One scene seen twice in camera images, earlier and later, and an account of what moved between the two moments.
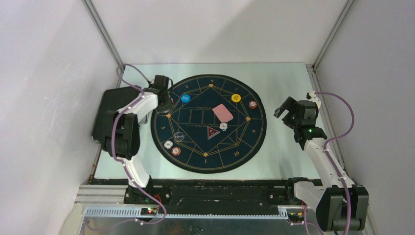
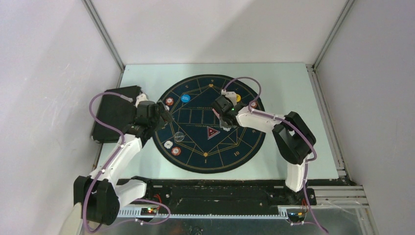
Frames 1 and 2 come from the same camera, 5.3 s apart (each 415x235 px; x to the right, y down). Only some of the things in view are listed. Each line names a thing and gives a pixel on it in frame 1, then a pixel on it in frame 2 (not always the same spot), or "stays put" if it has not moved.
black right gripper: (290, 105) -> (222, 122)
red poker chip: (252, 104) stays put
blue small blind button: (185, 98) stays put
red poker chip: (176, 151) stays put
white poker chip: (168, 144) stays put
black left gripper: (168, 106) -> (164, 118)
